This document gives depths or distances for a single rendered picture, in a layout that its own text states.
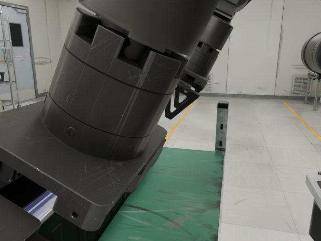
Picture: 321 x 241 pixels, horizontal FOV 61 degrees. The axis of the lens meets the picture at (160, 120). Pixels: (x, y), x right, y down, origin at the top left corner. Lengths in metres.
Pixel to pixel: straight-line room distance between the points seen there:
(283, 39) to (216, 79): 1.84
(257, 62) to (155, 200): 7.01
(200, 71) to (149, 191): 0.27
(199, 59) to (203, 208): 0.28
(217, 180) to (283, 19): 7.01
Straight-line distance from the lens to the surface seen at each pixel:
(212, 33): 0.53
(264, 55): 7.48
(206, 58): 0.53
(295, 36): 7.58
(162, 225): 0.50
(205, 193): 0.60
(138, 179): 0.16
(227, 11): 0.52
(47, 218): 0.34
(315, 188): 0.48
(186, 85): 0.50
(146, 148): 0.15
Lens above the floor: 1.24
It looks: 15 degrees down
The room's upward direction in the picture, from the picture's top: straight up
